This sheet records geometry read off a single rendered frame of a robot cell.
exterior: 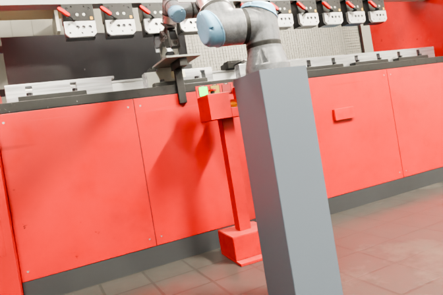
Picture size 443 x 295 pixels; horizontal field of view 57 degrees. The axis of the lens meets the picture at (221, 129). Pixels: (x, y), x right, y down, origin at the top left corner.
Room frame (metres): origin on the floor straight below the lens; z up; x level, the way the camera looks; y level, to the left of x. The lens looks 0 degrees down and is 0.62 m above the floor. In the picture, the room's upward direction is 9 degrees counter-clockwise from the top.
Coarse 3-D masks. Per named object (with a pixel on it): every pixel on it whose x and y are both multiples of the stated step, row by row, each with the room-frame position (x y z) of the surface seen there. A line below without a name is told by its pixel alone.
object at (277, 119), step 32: (256, 96) 1.28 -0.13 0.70; (288, 96) 1.28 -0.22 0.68; (256, 128) 1.31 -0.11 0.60; (288, 128) 1.27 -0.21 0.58; (256, 160) 1.34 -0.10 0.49; (288, 160) 1.27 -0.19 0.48; (320, 160) 1.32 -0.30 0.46; (256, 192) 1.37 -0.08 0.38; (288, 192) 1.26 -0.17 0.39; (320, 192) 1.31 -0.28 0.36; (256, 224) 1.41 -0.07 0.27; (288, 224) 1.25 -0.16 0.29; (320, 224) 1.30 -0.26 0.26; (288, 256) 1.25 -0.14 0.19; (320, 256) 1.29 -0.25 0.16; (288, 288) 1.28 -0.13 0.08; (320, 288) 1.28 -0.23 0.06
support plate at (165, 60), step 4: (168, 56) 1.94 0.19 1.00; (172, 56) 1.95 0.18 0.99; (176, 56) 1.96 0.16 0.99; (180, 56) 1.96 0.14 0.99; (184, 56) 1.97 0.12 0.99; (188, 56) 1.99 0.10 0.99; (192, 56) 2.01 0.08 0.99; (196, 56) 2.02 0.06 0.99; (164, 60) 1.99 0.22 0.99; (168, 60) 2.01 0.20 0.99; (172, 60) 2.02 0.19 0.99; (188, 60) 2.09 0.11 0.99; (156, 64) 2.09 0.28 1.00; (160, 64) 2.08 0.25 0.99; (164, 64) 2.10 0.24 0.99; (168, 64) 2.12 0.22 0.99
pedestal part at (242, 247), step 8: (224, 232) 1.95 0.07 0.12; (232, 232) 1.92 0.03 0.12; (240, 232) 1.90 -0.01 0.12; (248, 232) 1.88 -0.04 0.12; (256, 232) 1.88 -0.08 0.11; (224, 240) 1.94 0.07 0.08; (232, 240) 1.84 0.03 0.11; (240, 240) 1.85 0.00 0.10; (248, 240) 1.86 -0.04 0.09; (256, 240) 1.87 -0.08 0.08; (224, 248) 1.96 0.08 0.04; (232, 248) 1.86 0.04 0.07; (240, 248) 1.84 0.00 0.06; (248, 248) 1.86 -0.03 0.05; (256, 248) 1.87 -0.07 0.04; (232, 256) 1.87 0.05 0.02; (240, 256) 1.84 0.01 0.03; (248, 256) 1.85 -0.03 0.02; (256, 256) 1.86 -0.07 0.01; (240, 264) 1.79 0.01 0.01; (248, 264) 1.80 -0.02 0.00
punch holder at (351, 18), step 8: (344, 0) 2.74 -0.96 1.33; (352, 0) 2.76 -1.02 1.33; (360, 0) 2.79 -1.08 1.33; (344, 8) 2.75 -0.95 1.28; (360, 8) 2.78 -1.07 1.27; (344, 16) 2.77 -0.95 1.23; (352, 16) 2.74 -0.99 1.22; (360, 16) 2.77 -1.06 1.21; (344, 24) 2.78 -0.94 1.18; (352, 24) 2.79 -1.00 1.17
